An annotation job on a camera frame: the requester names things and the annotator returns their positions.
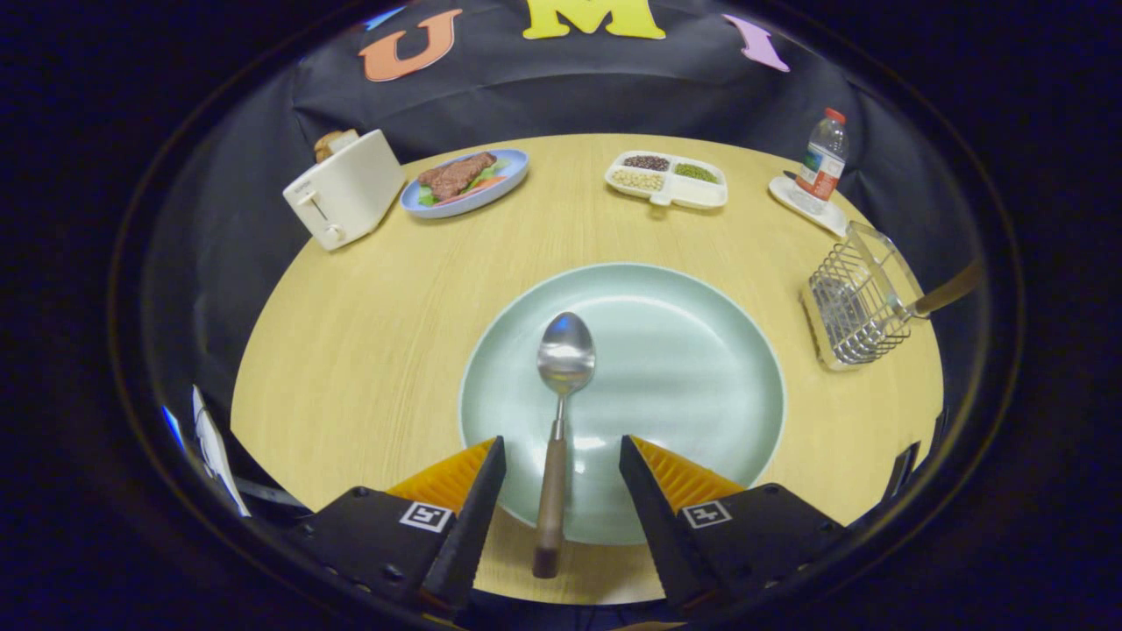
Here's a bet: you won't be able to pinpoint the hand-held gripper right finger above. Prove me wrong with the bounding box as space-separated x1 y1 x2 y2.
619 435 847 614

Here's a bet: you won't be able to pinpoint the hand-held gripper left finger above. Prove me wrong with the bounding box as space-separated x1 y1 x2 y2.
302 436 508 619

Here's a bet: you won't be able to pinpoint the wooden handled metal spoon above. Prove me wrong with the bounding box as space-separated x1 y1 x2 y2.
532 311 597 579

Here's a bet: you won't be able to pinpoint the wooden handled metal fork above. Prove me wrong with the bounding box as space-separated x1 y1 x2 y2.
898 259 984 321

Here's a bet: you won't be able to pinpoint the pale green plate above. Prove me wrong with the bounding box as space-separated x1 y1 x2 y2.
458 262 787 547

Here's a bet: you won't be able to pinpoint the dark rectangular object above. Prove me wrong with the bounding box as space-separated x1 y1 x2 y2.
881 441 921 505

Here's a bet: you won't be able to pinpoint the white sheet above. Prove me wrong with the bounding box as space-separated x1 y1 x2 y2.
191 386 252 518

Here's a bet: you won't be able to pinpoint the blue plate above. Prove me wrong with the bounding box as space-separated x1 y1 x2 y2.
400 148 530 219

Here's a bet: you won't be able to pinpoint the green lettuce leaves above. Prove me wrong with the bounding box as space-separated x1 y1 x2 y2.
417 158 514 208

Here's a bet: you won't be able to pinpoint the white divided tray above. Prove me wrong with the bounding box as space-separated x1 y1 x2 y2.
604 150 729 211

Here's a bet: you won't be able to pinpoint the brown steak piece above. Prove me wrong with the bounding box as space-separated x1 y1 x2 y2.
417 152 498 202

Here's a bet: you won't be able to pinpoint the white toaster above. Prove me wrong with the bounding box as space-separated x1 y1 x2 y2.
282 130 407 252

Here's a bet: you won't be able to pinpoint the white square coaster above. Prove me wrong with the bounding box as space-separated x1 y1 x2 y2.
769 173 849 239

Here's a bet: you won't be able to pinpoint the clear plastic water bottle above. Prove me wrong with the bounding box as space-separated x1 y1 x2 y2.
793 108 849 216

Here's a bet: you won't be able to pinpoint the toasted bread slice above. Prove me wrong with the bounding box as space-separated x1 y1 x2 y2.
314 129 360 163

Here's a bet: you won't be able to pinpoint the black backdrop cloth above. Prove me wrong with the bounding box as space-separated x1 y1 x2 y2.
145 0 991 422

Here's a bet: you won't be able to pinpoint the metal wire basket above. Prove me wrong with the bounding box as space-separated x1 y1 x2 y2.
799 221 926 372

